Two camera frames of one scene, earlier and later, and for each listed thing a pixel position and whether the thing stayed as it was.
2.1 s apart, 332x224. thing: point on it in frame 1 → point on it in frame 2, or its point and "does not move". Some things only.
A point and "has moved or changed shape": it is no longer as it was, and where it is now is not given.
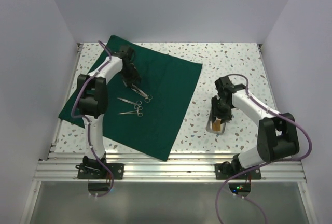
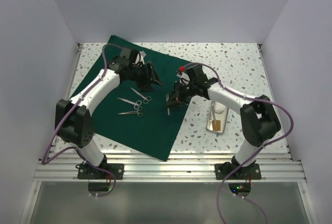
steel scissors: x=136 y=103 does not move
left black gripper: x=135 y=77 → x=143 y=86
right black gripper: x=225 y=117 → x=177 y=98
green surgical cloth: x=147 y=116 does not move
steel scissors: x=148 y=97 has moved or changed shape
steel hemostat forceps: x=139 y=114 does not move
